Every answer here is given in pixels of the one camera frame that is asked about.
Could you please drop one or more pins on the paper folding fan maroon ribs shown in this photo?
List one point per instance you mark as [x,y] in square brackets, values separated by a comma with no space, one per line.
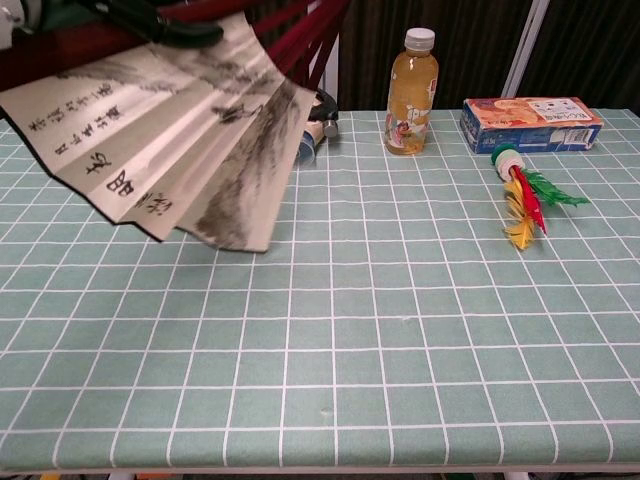
[150,125]

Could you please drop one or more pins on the slanted white frame post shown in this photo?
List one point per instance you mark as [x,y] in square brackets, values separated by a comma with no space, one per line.
[525,50]

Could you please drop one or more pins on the upright white frame post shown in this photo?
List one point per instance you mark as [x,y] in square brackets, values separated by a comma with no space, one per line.
[332,82]

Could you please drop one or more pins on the blue orange carton box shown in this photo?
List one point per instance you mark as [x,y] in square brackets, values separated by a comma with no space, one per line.
[525,122]

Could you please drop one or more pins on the green white checked tablecloth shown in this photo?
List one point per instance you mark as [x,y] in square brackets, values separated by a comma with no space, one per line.
[400,325]

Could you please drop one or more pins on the yellow tea drink bottle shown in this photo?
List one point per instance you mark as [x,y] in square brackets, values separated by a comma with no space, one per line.
[411,100]

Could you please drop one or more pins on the red black claw hammer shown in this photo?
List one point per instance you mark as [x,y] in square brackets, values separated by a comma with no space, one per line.
[330,127]

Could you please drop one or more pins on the colourful feather shuttlecock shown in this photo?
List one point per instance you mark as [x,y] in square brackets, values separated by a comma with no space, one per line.
[507,160]

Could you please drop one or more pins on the dark brown pleated curtain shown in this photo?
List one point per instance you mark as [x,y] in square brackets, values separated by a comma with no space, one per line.
[475,50]

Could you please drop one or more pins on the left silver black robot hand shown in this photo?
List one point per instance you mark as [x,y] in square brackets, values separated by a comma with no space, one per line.
[175,32]

